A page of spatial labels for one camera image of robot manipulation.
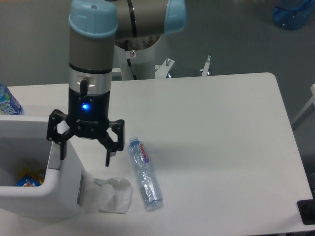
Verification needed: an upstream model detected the crumpled white tissue paper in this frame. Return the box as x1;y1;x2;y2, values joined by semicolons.
94;177;133;214

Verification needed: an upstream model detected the white metal base frame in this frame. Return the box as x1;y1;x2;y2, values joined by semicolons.
112;55;212;80

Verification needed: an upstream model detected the black device at edge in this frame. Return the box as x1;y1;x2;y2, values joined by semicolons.
297;199;315;225

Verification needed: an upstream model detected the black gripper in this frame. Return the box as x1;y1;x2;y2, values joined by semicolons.
46;88;125;167

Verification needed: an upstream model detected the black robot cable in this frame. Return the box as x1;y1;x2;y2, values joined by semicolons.
126;57;138;81

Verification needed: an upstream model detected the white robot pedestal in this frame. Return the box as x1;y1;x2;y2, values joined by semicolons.
115;34;161;81

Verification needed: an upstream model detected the clear plastic water bottle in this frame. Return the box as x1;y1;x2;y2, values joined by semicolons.
127;137;163;211

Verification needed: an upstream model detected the white furniture leg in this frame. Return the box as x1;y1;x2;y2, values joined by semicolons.
291;84;315;131

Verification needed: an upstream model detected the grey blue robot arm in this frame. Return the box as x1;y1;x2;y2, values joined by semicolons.
46;0;187;161

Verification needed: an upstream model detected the blue labelled bottle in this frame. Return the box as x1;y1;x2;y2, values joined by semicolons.
0;83;23;115

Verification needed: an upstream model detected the white trash can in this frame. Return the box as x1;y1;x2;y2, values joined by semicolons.
0;115;86;218

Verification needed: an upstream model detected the colourful snack wrapper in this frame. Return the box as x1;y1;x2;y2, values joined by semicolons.
15;169;46;187

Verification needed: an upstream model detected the blue water jug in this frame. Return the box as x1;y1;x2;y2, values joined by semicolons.
272;0;315;30

